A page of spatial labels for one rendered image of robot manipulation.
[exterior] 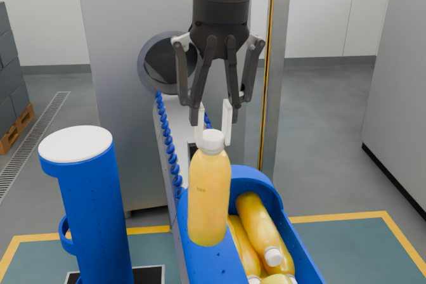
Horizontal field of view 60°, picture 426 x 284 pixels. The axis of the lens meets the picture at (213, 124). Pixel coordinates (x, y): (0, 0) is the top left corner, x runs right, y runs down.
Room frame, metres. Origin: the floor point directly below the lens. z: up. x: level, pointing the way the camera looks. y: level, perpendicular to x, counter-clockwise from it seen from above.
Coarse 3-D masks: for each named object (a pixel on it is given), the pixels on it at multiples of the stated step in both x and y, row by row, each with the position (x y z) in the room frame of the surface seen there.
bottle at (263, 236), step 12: (252, 192) 0.81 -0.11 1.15; (240, 204) 0.77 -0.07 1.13; (252, 204) 0.76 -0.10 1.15; (240, 216) 0.75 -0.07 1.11; (252, 216) 0.71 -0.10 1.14; (264, 216) 0.71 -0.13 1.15; (252, 228) 0.68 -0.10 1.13; (264, 228) 0.67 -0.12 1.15; (252, 240) 0.66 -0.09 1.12; (264, 240) 0.64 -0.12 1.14; (276, 240) 0.65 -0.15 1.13; (264, 252) 0.62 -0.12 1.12
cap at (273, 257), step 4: (268, 252) 0.61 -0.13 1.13; (272, 252) 0.61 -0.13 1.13; (276, 252) 0.61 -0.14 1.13; (280, 252) 0.62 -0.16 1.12; (268, 256) 0.60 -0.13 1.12; (272, 256) 0.60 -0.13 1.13; (276, 256) 0.60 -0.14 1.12; (280, 256) 0.61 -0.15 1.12; (268, 260) 0.60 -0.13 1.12; (272, 260) 0.60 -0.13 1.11; (276, 260) 0.60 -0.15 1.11; (280, 260) 0.61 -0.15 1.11; (268, 264) 0.60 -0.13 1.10; (272, 264) 0.60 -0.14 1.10; (276, 264) 0.60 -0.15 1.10
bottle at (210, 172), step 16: (192, 160) 0.51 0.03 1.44; (208, 160) 0.50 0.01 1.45; (224, 160) 0.50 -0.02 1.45; (192, 176) 0.50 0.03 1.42; (208, 176) 0.49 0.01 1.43; (224, 176) 0.49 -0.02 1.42; (192, 192) 0.50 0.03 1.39; (208, 192) 0.48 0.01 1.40; (224, 192) 0.49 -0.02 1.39; (192, 208) 0.50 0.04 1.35; (208, 208) 0.48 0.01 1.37; (224, 208) 0.50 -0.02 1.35; (192, 224) 0.50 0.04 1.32; (208, 224) 0.49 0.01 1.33; (224, 224) 0.51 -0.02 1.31; (192, 240) 0.50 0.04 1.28; (208, 240) 0.49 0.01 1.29
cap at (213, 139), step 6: (204, 132) 0.52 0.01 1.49; (210, 132) 0.52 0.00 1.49; (216, 132) 0.53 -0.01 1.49; (222, 132) 0.53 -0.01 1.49; (204, 138) 0.51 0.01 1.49; (210, 138) 0.51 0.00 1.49; (216, 138) 0.51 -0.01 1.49; (222, 138) 0.51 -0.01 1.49; (204, 144) 0.50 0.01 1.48; (210, 144) 0.50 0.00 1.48; (216, 144) 0.50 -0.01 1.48; (222, 144) 0.51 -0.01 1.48
